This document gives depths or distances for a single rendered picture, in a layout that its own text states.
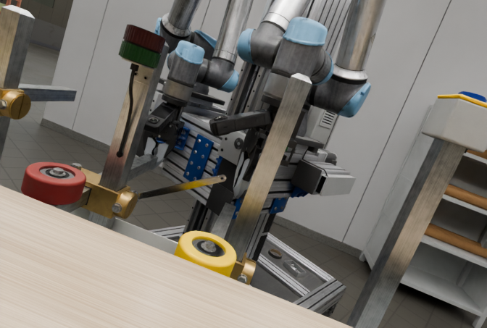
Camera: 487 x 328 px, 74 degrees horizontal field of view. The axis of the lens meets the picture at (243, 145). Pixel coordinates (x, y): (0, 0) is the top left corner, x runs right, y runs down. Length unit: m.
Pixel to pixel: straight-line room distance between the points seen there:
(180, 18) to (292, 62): 0.73
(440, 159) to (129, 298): 0.48
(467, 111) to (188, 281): 0.46
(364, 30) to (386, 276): 0.61
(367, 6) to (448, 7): 2.52
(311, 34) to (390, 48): 2.64
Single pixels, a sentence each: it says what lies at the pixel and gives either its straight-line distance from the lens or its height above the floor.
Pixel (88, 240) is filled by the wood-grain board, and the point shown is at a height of 0.90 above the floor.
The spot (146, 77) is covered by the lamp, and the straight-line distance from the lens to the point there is 0.57.
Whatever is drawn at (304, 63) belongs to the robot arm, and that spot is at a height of 1.20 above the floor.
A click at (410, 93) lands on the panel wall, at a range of 3.25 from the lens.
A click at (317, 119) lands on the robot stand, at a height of 1.10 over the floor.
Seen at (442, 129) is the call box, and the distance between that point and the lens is 0.58.
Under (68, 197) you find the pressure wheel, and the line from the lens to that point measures 0.53.
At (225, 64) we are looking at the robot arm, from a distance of 1.02.
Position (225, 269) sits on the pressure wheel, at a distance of 0.43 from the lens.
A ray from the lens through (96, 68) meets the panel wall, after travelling 3.74.
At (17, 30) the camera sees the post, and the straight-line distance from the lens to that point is 0.70.
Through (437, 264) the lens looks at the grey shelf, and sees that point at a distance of 3.63.
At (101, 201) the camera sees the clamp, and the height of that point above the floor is 0.84.
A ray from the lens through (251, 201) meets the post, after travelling 0.56.
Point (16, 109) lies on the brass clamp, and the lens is 0.71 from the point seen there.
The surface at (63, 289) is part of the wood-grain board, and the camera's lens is 0.35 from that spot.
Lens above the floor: 1.12
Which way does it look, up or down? 9 degrees down
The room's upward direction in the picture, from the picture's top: 20 degrees clockwise
